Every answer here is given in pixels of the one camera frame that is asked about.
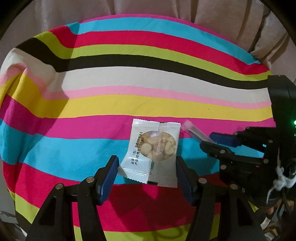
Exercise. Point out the rainbow striped cloth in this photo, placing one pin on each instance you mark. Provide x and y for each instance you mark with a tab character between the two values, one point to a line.
115	92

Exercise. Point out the white nut packet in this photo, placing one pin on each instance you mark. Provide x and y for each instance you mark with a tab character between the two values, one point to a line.
150	148

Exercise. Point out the beige curtain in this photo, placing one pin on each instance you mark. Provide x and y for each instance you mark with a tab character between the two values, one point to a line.
150	7

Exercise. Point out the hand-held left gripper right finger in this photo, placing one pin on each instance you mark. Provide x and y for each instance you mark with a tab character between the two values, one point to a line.
186	183

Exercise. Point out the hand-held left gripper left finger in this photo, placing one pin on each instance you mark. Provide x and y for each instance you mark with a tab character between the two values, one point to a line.
108	178

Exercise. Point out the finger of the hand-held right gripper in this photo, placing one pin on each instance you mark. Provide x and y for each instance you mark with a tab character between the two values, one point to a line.
222	151
223	138

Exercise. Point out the clear plastic snack packet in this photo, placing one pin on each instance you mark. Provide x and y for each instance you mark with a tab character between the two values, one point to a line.
194	131

